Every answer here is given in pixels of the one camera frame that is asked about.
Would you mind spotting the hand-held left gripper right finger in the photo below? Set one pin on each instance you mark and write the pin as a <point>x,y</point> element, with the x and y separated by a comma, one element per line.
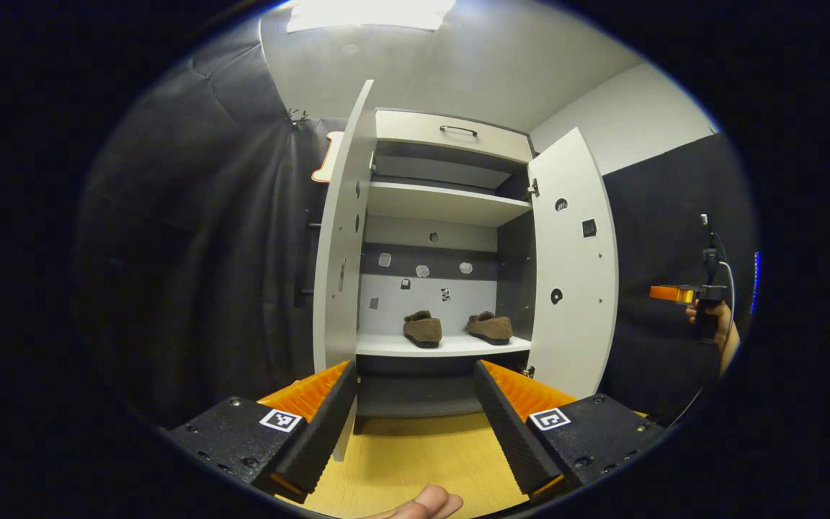
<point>509,432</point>

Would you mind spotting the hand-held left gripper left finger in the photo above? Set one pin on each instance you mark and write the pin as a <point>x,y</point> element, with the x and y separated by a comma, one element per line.
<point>325,425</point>

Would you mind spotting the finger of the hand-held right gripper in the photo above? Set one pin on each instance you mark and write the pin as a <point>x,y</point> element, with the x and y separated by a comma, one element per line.
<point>671,293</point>

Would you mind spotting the white cabinet door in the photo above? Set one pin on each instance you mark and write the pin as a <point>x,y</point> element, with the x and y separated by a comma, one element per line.
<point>343,252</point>
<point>573,324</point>

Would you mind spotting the brown fuzzy shoe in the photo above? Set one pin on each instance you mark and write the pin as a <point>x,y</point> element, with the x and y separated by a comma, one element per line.
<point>422,330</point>
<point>491,328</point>

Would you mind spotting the white shoe cabinet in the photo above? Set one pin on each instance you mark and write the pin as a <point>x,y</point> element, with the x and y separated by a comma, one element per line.
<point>444,205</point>

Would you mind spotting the white cabinet drawer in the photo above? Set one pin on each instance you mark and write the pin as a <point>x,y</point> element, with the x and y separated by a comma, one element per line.
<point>451,140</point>

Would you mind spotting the black backdrop cloth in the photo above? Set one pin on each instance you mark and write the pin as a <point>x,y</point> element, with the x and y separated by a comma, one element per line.
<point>206,252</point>

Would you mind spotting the metal cloth clip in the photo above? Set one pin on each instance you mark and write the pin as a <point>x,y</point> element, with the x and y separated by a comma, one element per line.
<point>298,115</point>

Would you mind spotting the ceiling light panel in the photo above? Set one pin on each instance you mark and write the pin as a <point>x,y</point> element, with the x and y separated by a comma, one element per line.
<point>368,13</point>

